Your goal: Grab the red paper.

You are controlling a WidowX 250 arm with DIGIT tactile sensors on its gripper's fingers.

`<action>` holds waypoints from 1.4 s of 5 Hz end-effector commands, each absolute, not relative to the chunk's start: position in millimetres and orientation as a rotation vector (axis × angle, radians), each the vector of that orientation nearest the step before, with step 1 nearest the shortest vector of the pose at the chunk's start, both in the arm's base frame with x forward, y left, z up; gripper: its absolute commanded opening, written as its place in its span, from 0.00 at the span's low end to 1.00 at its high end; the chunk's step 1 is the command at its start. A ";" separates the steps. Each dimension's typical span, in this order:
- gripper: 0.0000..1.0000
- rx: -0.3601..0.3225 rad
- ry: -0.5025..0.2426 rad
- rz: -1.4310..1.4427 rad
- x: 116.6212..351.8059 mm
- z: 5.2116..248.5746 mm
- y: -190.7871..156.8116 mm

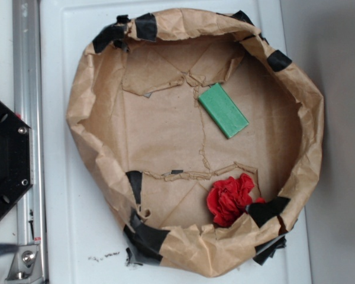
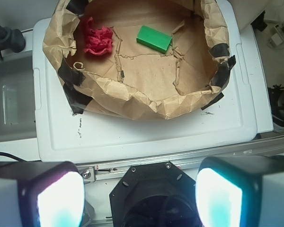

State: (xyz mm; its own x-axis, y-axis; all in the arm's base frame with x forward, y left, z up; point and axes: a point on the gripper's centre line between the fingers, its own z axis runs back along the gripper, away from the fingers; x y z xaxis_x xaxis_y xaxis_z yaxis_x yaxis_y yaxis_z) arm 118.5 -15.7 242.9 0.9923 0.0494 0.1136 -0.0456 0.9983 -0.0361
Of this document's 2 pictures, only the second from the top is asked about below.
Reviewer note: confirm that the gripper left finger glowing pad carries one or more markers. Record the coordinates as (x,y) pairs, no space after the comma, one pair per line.
(41,194)

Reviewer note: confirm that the aluminium extrusion rail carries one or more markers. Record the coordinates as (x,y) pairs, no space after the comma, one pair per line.
(183,160)

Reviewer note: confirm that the black octagonal mount plate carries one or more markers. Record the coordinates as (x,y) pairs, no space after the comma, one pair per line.
(154,195)

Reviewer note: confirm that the black and white shoe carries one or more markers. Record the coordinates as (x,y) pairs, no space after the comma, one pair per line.
(276,99)

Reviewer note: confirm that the white plastic bin lid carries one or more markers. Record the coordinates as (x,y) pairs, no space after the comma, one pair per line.
(92,137)

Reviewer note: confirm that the black clamp knob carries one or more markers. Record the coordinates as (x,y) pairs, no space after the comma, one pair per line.
(12,39)

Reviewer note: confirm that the brown paper bag tray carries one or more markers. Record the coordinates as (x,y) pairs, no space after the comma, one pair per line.
(135,81)

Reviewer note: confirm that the white plug adapter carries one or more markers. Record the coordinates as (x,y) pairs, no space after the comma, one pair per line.
(277,38)

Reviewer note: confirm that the clear plastic container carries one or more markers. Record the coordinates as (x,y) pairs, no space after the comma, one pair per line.
(17,97)

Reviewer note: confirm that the crumpled red paper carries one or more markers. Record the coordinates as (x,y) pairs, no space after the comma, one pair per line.
(97,41)

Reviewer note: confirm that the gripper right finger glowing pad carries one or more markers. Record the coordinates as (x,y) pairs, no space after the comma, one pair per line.
(246,191)

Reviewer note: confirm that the green rectangular block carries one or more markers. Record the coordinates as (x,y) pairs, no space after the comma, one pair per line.
(154,39)

